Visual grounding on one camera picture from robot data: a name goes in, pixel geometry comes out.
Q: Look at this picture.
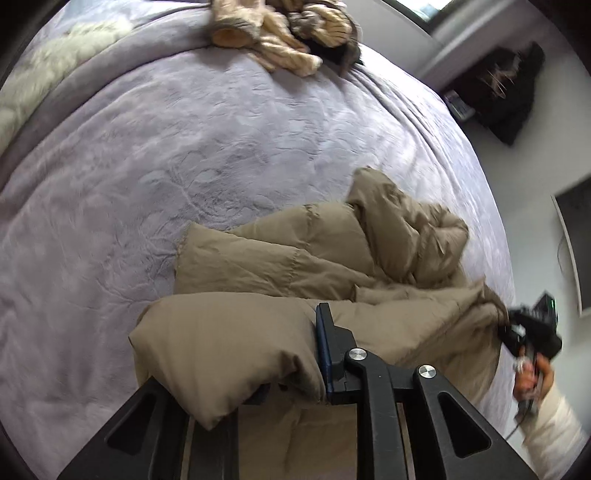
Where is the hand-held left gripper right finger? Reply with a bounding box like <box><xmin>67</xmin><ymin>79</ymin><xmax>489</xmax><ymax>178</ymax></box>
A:
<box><xmin>316</xmin><ymin>302</ymin><xmax>536</xmax><ymax>480</ymax></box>

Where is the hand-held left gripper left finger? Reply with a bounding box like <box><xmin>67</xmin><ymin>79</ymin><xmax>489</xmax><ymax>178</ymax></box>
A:
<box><xmin>58</xmin><ymin>376</ymin><xmax>269</xmax><ymax>480</ymax></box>

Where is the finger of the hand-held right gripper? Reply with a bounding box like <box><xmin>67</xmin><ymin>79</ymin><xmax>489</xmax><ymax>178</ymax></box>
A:
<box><xmin>502</xmin><ymin>320</ymin><xmax>525</xmax><ymax>352</ymax></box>

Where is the khaki puffer jacket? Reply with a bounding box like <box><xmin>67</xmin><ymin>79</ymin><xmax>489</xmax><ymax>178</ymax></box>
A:
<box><xmin>128</xmin><ymin>167</ymin><xmax>513</xmax><ymax>480</ymax></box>

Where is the person's right forearm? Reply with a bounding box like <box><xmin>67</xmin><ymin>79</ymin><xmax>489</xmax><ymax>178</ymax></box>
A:
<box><xmin>522</xmin><ymin>385</ymin><xmax>591</xmax><ymax>480</ymax></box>

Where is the person's right hand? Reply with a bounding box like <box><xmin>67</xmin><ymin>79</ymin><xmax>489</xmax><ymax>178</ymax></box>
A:
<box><xmin>513</xmin><ymin>357</ymin><xmax>553</xmax><ymax>411</ymax></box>

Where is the printed bag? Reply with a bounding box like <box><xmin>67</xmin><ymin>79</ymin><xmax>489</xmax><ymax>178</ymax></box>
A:
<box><xmin>445</xmin><ymin>90</ymin><xmax>474</xmax><ymax>121</ymax></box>

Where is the black hanging coat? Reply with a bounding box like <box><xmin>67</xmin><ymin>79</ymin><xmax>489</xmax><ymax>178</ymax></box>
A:
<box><xmin>475</xmin><ymin>41</ymin><xmax>546</xmax><ymax>146</ymax></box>

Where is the bed with lavender blanket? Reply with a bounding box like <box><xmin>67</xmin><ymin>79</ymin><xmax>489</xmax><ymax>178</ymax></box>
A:
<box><xmin>0</xmin><ymin>0</ymin><xmax>518</xmax><ymax>480</ymax></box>

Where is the black garment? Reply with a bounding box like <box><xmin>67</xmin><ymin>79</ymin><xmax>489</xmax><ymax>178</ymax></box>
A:
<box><xmin>318</xmin><ymin>9</ymin><xmax>365</xmax><ymax>77</ymax></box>

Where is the beige striped garment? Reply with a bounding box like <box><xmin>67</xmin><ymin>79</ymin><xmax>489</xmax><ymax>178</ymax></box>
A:
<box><xmin>210</xmin><ymin>0</ymin><xmax>349</xmax><ymax>77</ymax></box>

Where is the window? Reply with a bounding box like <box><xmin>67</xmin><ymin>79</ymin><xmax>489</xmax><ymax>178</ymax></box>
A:
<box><xmin>383</xmin><ymin>0</ymin><xmax>513</xmax><ymax>35</ymax></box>

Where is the cream quilted jacket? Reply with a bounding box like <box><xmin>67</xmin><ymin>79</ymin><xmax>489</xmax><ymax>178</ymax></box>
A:
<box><xmin>0</xmin><ymin>23</ymin><xmax>134</xmax><ymax>153</ymax></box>

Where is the black television cable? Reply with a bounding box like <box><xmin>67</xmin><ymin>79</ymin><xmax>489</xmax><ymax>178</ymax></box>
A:
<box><xmin>556</xmin><ymin>235</ymin><xmax>573</xmax><ymax>278</ymax></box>

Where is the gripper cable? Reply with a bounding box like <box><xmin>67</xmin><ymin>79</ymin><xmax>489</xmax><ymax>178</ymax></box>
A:
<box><xmin>505</xmin><ymin>401</ymin><xmax>536</xmax><ymax>439</ymax></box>

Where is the wall-mounted television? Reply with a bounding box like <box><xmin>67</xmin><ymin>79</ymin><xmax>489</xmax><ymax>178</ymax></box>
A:
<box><xmin>551</xmin><ymin>175</ymin><xmax>591</xmax><ymax>317</ymax></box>

